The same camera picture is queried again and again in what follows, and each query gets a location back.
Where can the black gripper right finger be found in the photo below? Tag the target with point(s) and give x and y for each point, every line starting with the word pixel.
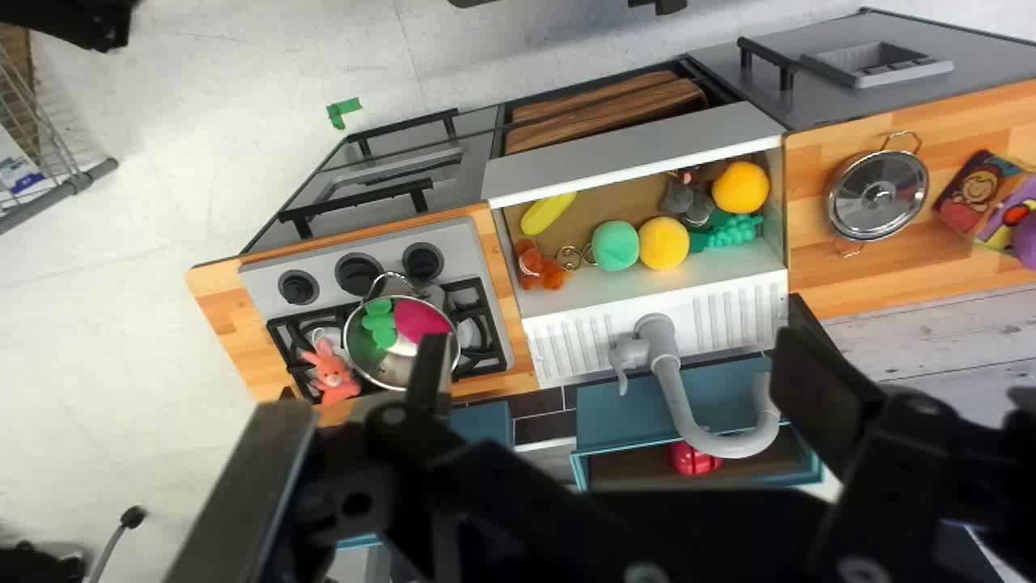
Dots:
pixel 830 433

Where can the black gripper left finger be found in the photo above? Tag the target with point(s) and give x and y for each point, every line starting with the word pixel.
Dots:
pixel 252 498

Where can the pink lobster plush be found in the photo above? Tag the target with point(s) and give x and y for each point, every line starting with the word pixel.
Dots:
pixel 329 377

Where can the red toy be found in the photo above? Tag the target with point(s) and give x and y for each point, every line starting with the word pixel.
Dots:
pixel 694 460

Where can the grey toy faucet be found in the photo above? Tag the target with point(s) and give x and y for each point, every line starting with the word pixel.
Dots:
pixel 689 408

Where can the wooden toy kitchen unit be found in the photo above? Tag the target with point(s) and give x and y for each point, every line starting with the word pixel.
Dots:
pixel 906 269

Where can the green toy in pot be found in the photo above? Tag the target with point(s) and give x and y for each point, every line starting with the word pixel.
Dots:
pixel 377 326

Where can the white toy sink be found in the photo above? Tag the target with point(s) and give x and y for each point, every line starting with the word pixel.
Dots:
pixel 649 313

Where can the green toy grapes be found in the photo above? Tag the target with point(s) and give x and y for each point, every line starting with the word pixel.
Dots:
pixel 734 231

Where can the grey toy stove top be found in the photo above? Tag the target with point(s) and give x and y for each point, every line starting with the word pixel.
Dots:
pixel 325 269

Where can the pink toy in pot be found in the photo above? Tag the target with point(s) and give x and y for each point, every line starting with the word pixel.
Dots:
pixel 421 321

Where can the grey toy piece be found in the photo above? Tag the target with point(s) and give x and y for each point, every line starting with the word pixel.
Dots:
pixel 686 203

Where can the orange toy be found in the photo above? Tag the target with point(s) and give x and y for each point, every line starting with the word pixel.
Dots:
pixel 539 268

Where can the yellow toy banana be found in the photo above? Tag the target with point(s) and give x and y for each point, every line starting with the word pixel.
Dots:
pixel 547 213

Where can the steel cooking pot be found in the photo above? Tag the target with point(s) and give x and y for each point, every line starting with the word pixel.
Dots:
pixel 382 360

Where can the metal bowl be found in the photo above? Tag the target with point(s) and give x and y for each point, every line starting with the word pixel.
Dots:
pixel 877 194

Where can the yellow ball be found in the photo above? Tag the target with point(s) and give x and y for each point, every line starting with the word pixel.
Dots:
pixel 666 245
pixel 740 187

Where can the colourful soft number cube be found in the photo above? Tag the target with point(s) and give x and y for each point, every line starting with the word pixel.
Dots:
pixel 971 200

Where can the green ball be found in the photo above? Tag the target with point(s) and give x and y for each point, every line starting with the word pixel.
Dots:
pixel 615 246

